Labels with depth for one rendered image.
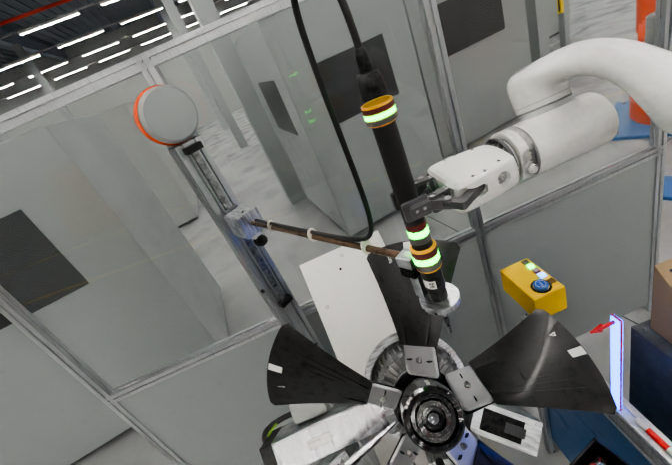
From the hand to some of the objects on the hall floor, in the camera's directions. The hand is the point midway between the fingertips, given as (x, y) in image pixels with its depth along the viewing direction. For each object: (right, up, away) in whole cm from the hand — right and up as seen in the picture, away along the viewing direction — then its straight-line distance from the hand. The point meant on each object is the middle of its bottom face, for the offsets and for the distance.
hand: (410, 202), depth 52 cm
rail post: (+86, -108, +103) cm, 172 cm away
